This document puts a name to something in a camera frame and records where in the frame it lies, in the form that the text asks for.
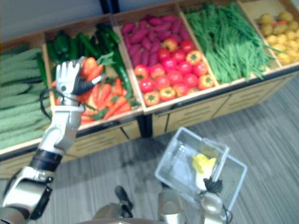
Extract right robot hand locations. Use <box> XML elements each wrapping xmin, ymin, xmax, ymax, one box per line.
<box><xmin>202</xmin><ymin>161</ymin><xmax>223</xmax><ymax>194</ymax></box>

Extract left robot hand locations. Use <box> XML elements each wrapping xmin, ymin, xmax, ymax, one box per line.
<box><xmin>55</xmin><ymin>56</ymin><xmax>106</xmax><ymax>96</ymax></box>

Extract orange carrot with green leaves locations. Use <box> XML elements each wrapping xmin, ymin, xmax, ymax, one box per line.
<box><xmin>80</xmin><ymin>52</ymin><xmax>115</xmax><ymax>82</ymax></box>

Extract clear plastic basket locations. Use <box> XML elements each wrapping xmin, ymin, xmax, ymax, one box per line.
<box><xmin>154</xmin><ymin>126</ymin><xmax>248</xmax><ymax>212</ymax></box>

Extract yellow white leafy vegetable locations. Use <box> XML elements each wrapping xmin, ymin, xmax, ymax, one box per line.
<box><xmin>192</xmin><ymin>154</ymin><xmax>217</xmax><ymax>190</ymax></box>

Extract dark green cucumber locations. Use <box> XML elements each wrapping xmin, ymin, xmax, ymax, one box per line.
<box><xmin>96</xmin><ymin>23</ymin><xmax>121</xmax><ymax>44</ymax></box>
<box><xmin>112</xmin><ymin>46</ymin><xmax>133</xmax><ymax>98</ymax></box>
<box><xmin>77</xmin><ymin>32</ymin><xmax>99</xmax><ymax>58</ymax></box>
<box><xmin>36</xmin><ymin>52</ymin><xmax>49</xmax><ymax>87</ymax></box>

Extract dark green bell pepper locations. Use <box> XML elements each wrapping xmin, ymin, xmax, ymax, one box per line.
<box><xmin>53</xmin><ymin>31</ymin><xmax>71</xmax><ymax>61</ymax></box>

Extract wooden crate with bumpy gourds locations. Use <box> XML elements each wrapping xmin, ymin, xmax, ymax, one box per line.
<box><xmin>0</xmin><ymin>32</ymin><xmax>53</xmax><ymax>161</ymax></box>

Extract light green bumpy gourd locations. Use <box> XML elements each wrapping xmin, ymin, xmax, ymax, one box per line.
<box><xmin>0</xmin><ymin>48</ymin><xmax>43</xmax><ymax>63</ymax></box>
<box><xmin>0</xmin><ymin>100</ymin><xmax>51</xmax><ymax>120</ymax></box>
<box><xmin>0</xmin><ymin>93</ymin><xmax>41</xmax><ymax>109</ymax></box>
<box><xmin>0</xmin><ymin>111</ymin><xmax>51</xmax><ymax>134</ymax></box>
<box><xmin>0</xmin><ymin>59</ymin><xmax>40</xmax><ymax>73</ymax></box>
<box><xmin>0</xmin><ymin>83</ymin><xmax>31</xmax><ymax>99</ymax></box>
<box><xmin>0</xmin><ymin>129</ymin><xmax>47</xmax><ymax>150</ymax></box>
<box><xmin>0</xmin><ymin>69</ymin><xmax>43</xmax><ymax>85</ymax></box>

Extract silver robot body and legs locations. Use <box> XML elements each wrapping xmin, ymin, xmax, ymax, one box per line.
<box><xmin>77</xmin><ymin>186</ymin><xmax>187</xmax><ymax>224</ymax></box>

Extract wooden crate with carrots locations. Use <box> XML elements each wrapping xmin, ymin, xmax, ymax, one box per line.
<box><xmin>43</xmin><ymin>14</ymin><xmax>145</xmax><ymax>133</ymax></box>

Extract wooden crate with tomatoes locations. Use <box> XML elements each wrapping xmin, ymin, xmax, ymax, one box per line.
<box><xmin>111</xmin><ymin>3</ymin><xmax>221</xmax><ymax>115</ymax></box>

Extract wooden stand base cabinet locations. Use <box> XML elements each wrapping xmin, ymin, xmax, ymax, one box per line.
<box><xmin>151</xmin><ymin>71</ymin><xmax>299</xmax><ymax>139</ymax></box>
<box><xmin>0</xmin><ymin>114</ymin><xmax>143</xmax><ymax>180</ymax></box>

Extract orange tomato with green calyx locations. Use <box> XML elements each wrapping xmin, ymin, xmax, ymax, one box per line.
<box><xmin>159</xmin><ymin>86</ymin><xmax>176</xmax><ymax>102</ymax></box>
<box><xmin>143</xmin><ymin>91</ymin><xmax>161</xmax><ymax>107</ymax></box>
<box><xmin>134</xmin><ymin>64</ymin><xmax>150</xmax><ymax>79</ymax></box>
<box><xmin>198</xmin><ymin>74</ymin><xmax>215</xmax><ymax>91</ymax></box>
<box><xmin>186</xmin><ymin>50</ymin><xmax>203</xmax><ymax>65</ymax></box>

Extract yellow red tomato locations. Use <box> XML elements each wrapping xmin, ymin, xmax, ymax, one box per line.
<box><xmin>162</xmin><ymin>37</ymin><xmax>178</xmax><ymax>52</ymax></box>

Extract wooden crate with green beans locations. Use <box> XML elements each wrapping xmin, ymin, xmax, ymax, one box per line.
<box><xmin>177</xmin><ymin>0</ymin><xmax>282</xmax><ymax>84</ymax></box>

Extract green bean pile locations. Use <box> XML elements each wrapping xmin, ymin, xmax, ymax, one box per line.
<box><xmin>183</xmin><ymin>1</ymin><xmax>285</xmax><ymax>84</ymax></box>

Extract brown yellow potato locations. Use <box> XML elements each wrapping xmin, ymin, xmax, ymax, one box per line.
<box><xmin>272</xmin><ymin>23</ymin><xmax>288</xmax><ymax>35</ymax></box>
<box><xmin>278</xmin><ymin>10</ymin><xmax>294</xmax><ymax>23</ymax></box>
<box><xmin>258</xmin><ymin>13</ymin><xmax>274</xmax><ymax>25</ymax></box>
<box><xmin>261</xmin><ymin>24</ymin><xmax>273</xmax><ymax>36</ymax></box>

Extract wooden crate with potatoes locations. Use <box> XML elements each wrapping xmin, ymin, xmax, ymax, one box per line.
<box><xmin>237</xmin><ymin>0</ymin><xmax>299</xmax><ymax>69</ymax></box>

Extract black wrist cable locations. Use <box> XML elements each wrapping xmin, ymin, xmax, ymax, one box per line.
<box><xmin>39</xmin><ymin>88</ymin><xmax>62</xmax><ymax>120</ymax></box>

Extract black vertical post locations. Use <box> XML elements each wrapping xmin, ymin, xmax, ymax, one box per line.
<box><xmin>99</xmin><ymin>0</ymin><xmax>120</xmax><ymax>15</ymax></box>

